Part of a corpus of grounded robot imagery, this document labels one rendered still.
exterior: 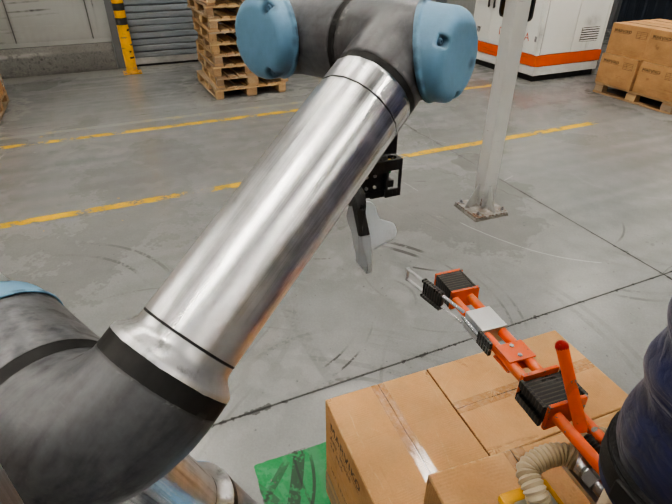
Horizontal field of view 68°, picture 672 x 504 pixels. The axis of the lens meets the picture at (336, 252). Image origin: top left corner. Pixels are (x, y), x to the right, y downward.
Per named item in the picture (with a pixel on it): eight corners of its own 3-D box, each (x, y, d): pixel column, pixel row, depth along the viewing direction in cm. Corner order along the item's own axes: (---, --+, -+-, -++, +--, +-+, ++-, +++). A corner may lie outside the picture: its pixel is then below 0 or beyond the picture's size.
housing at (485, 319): (505, 340, 108) (509, 324, 106) (478, 347, 107) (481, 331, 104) (487, 320, 114) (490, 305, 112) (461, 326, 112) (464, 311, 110)
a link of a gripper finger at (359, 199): (374, 233, 61) (358, 164, 62) (363, 235, 61) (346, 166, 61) (360, 237, 66) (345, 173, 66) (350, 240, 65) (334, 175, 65)
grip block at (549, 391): (584, 417, 91) (593, 395, 88) (539, 431, 88) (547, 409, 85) (553, 384, 98) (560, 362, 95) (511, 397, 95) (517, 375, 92)
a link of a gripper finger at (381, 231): (409, 263, 64) (392, 194, 64) (368, 274, 62) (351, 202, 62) (398, 265, 67) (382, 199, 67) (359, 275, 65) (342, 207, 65)
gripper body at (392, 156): (401, 200, 66) (408, 110, 60) (342, 212, 63) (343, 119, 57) (374, 178, 72) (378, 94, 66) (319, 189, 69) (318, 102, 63)
